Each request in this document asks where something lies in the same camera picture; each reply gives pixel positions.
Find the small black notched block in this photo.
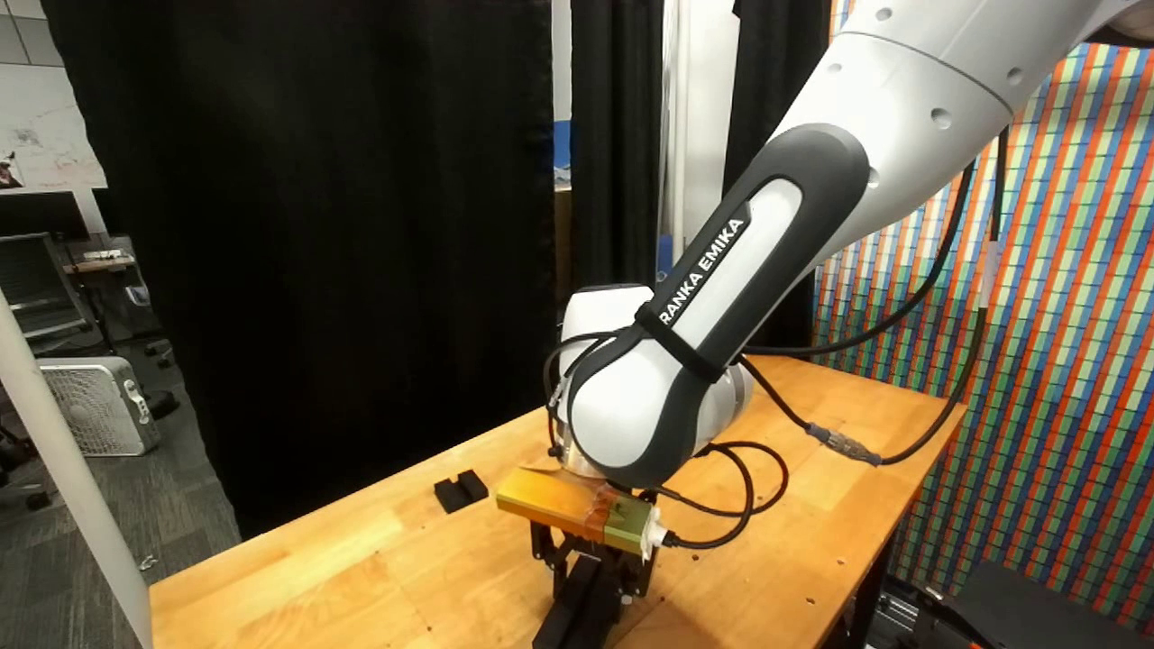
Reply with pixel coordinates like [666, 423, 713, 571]
[433, 467, 492, 519]

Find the black box with white label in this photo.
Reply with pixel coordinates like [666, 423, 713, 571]
[861, 574, 965, 649]

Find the wide black curtain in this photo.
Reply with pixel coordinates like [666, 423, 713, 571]
[37, 0, 558, 541]

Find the blue poster strip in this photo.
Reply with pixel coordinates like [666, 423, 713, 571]
[551, 117, 576, 196]

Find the black case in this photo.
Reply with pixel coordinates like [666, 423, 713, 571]
[948, 560, 1154, 649]

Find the narrow black curtain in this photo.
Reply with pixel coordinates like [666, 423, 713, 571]
[565, 0, 666, 300]

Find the grey computer case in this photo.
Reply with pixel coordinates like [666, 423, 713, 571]
[37, 352, 161, 460]

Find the multicolour woven backdrop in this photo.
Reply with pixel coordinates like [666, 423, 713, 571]
[809, 38, 1154, 636]

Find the white board panel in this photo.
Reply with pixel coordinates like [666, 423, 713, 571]
[0, 65, 113, 196]

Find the orange-green wrist camera bar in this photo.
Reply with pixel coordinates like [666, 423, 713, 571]
[494, 464, 666, 560]

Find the black camera cable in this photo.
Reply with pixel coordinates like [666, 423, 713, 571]
[654, 130, 1012, 556]

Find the white door frame post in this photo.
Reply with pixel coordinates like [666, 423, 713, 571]
[655, 0, 738, 231]

